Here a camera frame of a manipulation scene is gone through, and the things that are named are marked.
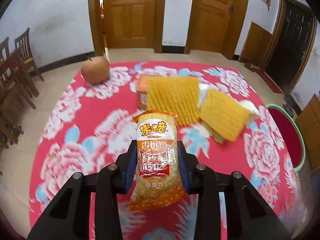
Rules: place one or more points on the wooden chair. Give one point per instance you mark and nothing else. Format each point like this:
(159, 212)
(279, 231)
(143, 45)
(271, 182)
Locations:
(13, 88)
(23, 43)

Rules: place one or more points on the wooden cabinet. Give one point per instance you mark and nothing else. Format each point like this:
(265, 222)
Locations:
(308, 123)

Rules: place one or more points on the yellow foam fruit net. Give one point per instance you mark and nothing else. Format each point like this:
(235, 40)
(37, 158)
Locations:
(176, 94)

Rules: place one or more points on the rice cracker snack bag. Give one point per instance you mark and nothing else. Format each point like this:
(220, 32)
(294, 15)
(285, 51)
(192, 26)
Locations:
(158, 181)

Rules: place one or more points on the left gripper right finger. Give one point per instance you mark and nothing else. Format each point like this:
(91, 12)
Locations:
(201, 180)

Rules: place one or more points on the left wooden door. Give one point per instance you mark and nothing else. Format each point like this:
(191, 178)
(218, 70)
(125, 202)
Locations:
(126, 24)

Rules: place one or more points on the right wooden door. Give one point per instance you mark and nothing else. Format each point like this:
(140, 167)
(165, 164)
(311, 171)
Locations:
(215, 25)

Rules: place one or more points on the red floral tablecloth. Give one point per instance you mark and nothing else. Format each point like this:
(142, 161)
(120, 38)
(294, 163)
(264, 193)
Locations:
(91, 125)

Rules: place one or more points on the low wooden wall panel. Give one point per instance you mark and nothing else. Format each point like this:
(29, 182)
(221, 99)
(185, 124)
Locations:
(256, 46)

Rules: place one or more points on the dark doorway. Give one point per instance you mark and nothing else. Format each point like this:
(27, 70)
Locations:
(291, 44)

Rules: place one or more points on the orange cardboard box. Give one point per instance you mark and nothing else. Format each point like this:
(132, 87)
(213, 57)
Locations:
(141, 90)

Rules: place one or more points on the red apple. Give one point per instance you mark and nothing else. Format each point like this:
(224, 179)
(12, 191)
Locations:
(95, 70)

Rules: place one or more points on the wooden door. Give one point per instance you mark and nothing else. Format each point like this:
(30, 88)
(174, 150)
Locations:
(126, 24)
(215, 25)

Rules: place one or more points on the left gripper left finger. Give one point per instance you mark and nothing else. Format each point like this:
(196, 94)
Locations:
(113, 180)

